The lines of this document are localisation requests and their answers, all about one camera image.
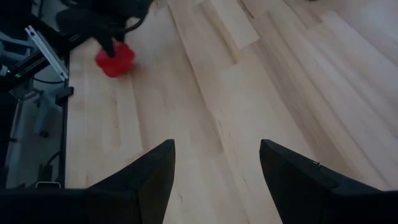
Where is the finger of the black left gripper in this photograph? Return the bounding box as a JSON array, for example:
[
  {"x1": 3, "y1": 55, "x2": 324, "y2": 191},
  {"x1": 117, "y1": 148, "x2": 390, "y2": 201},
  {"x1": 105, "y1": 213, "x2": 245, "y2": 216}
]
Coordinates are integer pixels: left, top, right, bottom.
[{"x1": 99, "y1": 29, "x2": 126, "y2": 59}]

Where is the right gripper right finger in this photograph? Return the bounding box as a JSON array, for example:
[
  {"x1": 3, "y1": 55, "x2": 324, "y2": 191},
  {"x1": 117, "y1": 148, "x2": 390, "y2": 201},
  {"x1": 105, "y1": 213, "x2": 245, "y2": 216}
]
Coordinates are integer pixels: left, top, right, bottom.
[{"x1": 259, "y1": 138, "x2": 398, "y2": 224}]

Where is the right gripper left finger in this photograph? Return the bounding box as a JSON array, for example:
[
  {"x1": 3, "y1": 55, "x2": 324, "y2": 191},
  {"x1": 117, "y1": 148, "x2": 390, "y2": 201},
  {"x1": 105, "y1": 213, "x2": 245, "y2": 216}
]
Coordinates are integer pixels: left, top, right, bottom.
[{"x1": 83, "y1": 138, "x2": 177, "y2": 224}]

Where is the red apple with stem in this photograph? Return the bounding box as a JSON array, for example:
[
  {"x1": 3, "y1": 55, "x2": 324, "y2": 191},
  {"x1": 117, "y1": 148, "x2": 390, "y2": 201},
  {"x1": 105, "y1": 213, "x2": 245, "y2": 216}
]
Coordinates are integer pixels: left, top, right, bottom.
[{"x1": 95, "y1": 41, "x2": 137, "y2": 78}]

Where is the silver aluminium extrusion bar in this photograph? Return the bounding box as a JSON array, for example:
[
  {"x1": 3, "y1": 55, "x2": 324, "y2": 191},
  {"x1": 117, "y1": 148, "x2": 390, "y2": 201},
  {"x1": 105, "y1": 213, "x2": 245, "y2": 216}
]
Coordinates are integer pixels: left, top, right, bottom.
[{"x1": 24, "y1": 25, "x2": 70, "y2": 82}]

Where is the grey chair base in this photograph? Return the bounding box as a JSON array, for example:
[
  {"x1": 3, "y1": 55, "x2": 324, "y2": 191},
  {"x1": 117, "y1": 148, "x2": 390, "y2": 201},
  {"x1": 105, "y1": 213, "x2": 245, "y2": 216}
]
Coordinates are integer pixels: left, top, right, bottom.
[{"x1": 8, "y1": 88, "x2": 65, "y2": 138}]

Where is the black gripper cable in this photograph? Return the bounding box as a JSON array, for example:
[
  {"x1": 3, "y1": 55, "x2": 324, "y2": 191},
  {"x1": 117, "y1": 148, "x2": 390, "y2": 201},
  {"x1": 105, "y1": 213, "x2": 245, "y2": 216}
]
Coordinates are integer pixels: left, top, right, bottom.
[{"x1": 123, "y1": 16, "x2": 147, "y2": 34}]

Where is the black table frame edge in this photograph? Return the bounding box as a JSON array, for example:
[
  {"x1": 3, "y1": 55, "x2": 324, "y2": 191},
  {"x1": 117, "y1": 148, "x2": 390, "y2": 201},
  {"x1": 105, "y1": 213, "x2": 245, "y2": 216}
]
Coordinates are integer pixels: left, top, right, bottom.
[{"x1": 57, "y1": 52, "x2": 75, "y2": 189}]

